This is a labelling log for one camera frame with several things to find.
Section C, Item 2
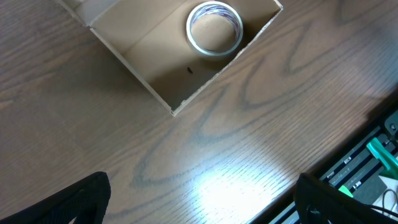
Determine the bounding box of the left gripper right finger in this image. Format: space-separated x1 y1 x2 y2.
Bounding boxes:
294 173 397 224

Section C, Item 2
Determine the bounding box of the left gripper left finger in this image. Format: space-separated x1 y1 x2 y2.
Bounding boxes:
1 172 111 224

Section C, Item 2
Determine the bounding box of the brown cardboard box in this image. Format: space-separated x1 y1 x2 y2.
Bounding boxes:
60 0 283 115

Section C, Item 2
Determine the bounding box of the white tape roll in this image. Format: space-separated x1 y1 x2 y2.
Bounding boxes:
186 1 243 58

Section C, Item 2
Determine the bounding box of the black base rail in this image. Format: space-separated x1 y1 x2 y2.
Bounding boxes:
248 99 398 224

